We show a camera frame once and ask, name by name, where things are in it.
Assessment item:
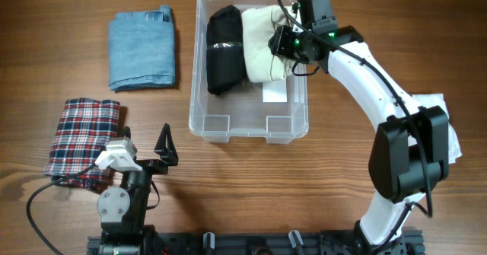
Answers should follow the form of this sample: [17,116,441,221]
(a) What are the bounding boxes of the cream white garment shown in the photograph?
[241,5,293,83]

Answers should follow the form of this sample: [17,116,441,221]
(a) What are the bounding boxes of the black garment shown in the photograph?
[206,5,247,95]

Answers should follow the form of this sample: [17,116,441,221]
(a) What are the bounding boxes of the white shirt with green print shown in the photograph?
[412,94,462,164]

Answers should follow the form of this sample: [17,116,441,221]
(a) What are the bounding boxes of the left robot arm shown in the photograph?
[87,123,179,255]

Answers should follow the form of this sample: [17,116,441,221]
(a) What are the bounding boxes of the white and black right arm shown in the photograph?
[268,26,449,254]

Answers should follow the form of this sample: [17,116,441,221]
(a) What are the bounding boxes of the white label in container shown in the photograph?
[263,80,287,103]

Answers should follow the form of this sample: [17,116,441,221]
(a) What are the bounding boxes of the clear plastic storage container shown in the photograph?
[189,0,309,144]

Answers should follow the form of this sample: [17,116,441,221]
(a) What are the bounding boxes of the folded red plaid shirt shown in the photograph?
[43,97,120,180]

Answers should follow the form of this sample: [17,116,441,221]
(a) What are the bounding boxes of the folded blue denim jeans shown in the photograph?
[109,5,176,91]

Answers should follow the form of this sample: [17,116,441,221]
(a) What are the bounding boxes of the black camera cable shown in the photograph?
[25,162,98,255]

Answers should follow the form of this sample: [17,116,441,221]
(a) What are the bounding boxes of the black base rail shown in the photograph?
[86,230,425,255]

